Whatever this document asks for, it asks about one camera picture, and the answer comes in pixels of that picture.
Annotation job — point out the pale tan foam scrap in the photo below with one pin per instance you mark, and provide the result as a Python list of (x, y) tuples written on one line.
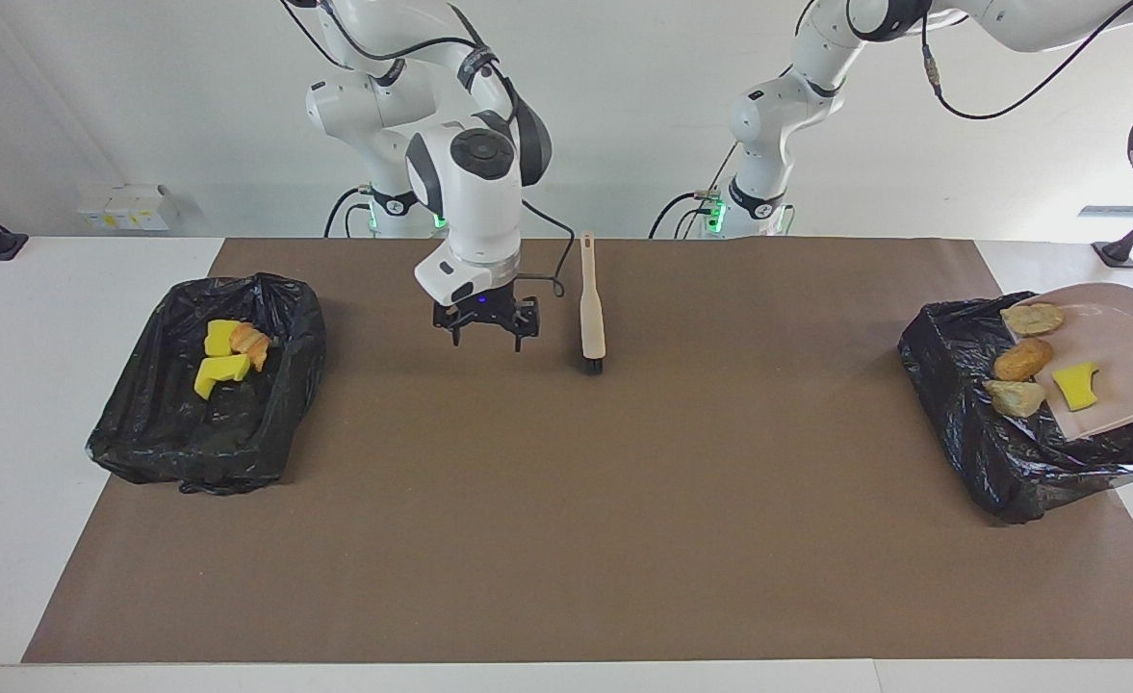
[(1033, 319)]

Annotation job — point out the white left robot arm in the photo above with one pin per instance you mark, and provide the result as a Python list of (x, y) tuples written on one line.
[(768, 125)]

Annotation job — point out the notched green yellow sponge piece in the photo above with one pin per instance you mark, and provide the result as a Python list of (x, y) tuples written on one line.
[(219, 373)]

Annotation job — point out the yellow sponge wedge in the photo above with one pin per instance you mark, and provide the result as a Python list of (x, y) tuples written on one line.
[(1076, 387)]

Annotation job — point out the small green yellow sponge piece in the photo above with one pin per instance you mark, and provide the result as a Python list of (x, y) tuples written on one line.
[(219, 337)]

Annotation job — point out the large brown table mat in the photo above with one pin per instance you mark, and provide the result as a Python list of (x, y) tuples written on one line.
[(431, 577)]

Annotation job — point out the bin lined with black bag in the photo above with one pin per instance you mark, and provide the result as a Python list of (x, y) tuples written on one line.
[(970, 462), (142, 443)]

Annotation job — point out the brown cork-like piece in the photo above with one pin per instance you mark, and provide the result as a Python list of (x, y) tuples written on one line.
[(1023, 359)]

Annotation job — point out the pale orange foam scrap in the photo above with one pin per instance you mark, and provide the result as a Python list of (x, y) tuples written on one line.
[(253, 346)]

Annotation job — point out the beige hand brush black bristles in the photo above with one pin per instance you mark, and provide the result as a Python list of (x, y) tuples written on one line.
[(592, 318)]

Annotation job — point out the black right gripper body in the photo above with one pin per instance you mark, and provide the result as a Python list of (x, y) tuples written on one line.
[(484, 310)]

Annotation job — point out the orange striped foam scrap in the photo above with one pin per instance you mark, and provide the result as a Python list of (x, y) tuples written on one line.
[(1017, 398)]

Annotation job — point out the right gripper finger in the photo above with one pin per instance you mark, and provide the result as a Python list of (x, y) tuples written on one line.
[(520, 339), (455, 336)]

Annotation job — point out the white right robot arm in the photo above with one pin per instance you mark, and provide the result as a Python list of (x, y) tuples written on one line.
[(475, 212)]

